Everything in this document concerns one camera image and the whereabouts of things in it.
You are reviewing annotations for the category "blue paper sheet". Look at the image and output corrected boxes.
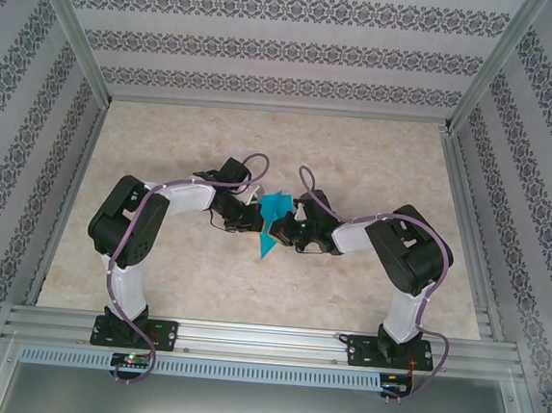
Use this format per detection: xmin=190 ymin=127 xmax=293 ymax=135
xmin=253 ymin=187 xmax=295 ymax=263

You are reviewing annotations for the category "small circuit board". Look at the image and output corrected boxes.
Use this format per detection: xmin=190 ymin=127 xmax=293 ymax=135
xmin=105 ymin=349 xmax=156 ymax=381
xmin=379 ymin=372 xmax=416 ymax=400

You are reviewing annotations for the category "thin black wire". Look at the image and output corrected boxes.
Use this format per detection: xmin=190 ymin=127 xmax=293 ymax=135
xmin=207 ymin=208 xmax=239 ymax=234
xmin=294 ymin=243 xmax=328 ymax=257

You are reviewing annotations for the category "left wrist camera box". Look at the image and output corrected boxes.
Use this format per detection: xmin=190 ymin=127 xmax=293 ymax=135
xmin=241 ymin=182 xmax=265 ymax=207

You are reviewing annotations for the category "wide aluminium mounting rail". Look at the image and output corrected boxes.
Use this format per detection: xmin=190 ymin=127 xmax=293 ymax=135
xmin=0 ymin=298 xmax=530 ymax=385

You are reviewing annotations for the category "thin aluminium wall rail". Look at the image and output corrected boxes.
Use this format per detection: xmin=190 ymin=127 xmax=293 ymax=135
xmin=105 ymin=89 xmax=454 ymax=132

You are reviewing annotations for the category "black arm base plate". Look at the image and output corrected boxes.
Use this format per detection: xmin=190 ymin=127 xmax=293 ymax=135
xmin=344 ymin=333 xmax=437 ymax=374
xmin=89 ymin=313 xmax=181 ymax=353

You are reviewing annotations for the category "slotted grey cable duct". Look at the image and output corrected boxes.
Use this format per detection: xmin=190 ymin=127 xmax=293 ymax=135
xmin=17 ymin=341 xmax=384 ymax=396

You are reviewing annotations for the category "aluminium side rail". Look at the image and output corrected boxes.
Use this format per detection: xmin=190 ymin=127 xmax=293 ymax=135
xmin=423 ymin=128 xmax=523 ymax=345

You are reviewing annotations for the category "purple cable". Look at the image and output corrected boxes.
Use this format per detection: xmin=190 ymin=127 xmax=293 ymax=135
xmin=277 ymin=163 xmax=469 ymax=412
xmin=95 ymin=140 xmax=273 ymax=400

